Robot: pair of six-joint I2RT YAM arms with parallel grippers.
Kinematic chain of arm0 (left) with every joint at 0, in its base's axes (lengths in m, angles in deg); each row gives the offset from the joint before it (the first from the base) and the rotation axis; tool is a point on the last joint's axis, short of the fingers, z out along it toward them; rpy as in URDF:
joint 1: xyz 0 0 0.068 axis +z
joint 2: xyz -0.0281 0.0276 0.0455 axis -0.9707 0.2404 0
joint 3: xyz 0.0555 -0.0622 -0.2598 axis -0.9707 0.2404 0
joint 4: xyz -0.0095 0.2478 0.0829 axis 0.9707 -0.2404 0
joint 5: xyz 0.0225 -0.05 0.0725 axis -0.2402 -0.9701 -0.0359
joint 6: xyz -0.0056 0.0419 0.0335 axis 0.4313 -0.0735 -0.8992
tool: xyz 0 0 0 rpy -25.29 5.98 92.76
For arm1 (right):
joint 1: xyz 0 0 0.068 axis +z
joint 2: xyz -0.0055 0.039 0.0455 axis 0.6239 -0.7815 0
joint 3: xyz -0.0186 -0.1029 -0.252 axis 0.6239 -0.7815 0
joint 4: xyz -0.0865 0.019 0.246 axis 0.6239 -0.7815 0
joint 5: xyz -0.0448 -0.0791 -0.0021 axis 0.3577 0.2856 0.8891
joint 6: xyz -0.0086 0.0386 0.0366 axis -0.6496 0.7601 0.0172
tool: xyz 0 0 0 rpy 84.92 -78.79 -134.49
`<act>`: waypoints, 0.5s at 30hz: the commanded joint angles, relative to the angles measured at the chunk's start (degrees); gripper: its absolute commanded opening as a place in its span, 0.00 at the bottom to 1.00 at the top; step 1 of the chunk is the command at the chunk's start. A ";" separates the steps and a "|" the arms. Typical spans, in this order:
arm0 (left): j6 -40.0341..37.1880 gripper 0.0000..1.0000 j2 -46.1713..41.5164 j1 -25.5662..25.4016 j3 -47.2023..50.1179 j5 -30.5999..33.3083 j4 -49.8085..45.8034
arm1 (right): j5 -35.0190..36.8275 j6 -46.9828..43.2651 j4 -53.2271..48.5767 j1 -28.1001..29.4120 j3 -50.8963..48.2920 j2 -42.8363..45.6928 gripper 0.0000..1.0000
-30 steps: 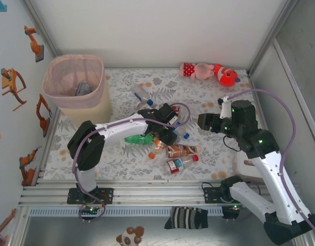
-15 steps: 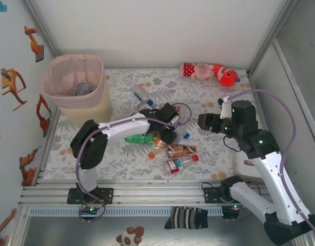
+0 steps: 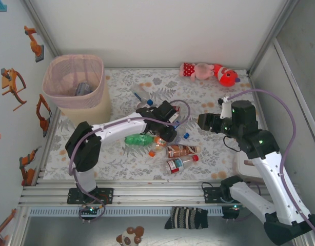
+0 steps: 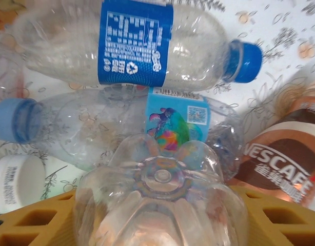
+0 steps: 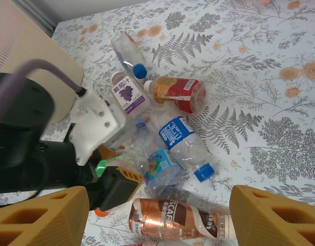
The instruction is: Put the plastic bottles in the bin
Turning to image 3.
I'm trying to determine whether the red fish plush toy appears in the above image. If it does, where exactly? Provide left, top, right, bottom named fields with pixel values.
left=212, top=63, right=241, bottom=88

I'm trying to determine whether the orange label bottle orange cap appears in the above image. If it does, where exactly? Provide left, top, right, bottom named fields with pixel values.
left=149, top=136, right=169, bottom=157

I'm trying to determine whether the orange claw machine wall sticker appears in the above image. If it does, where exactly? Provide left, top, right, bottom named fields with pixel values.
left=0, top=67, right=28, bottom=112

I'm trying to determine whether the brown white dog plush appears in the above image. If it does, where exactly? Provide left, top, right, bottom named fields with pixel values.
left=115, top=225, right=145, bottom=246

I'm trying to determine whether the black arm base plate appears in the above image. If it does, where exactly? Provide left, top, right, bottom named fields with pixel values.
left=202, top=180, right=225, bottom=205
left=67, top=188, right=114, bottom=205

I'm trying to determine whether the pink pig plush toy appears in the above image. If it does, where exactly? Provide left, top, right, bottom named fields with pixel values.
left=179, top=62, right=216, bottom=82

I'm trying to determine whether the aluminium corner post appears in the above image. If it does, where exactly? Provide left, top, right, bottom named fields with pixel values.
left=246, top=0, right=301, bottom=76
left=22, top=0, right=60, bottom=56

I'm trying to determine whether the white slotted cable duct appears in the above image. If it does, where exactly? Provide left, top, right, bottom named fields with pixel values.
left=28, top=206, right=224, bottom=218

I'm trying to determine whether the white label bottle red cap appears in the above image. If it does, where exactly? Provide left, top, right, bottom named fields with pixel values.
left=164, top=154, right=200, bottom=176

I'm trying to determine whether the black white striped sock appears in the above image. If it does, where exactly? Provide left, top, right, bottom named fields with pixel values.
left=164, top=206, right=209, bottom=230

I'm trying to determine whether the white tissue box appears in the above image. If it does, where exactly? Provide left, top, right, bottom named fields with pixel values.
left=235, top=151, right=266, bottom=181

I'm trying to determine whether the brown coffee drink bottle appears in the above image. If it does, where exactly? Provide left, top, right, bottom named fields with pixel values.
left=166, top=144, right=202, bottom=159

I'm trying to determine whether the large green plastic bottle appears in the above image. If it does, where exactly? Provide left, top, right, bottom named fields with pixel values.
left=125, top=134, right=160, bottom=147

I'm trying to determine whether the beige slatted plastic bin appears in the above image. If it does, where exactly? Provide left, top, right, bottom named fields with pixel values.
left=42, top=54, right=112, bottom=124

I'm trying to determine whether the black controller board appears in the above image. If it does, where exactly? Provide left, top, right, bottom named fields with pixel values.
left=222, top=204, right=242, bottom=220
left=80, top=204, right=103, bottom=216

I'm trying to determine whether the floral fern print tablecloth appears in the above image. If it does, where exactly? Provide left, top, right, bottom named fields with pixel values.
left=43, top=68, right=273, bottom=181

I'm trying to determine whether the clear bottle blue purple label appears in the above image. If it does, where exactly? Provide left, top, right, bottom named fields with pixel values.
left=172, top=122, right=186, bottom=145

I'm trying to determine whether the grey wall panel trim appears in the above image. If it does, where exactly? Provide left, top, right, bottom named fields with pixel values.
left=272, top=37, right=315, bottom=159

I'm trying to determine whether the aluminium side rail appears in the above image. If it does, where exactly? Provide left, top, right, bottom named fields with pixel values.
left=31, top=102, right=62, bottom=185

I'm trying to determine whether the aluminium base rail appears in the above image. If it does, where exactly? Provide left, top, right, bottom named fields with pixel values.
left=18, top=180, right=301, bottom=209

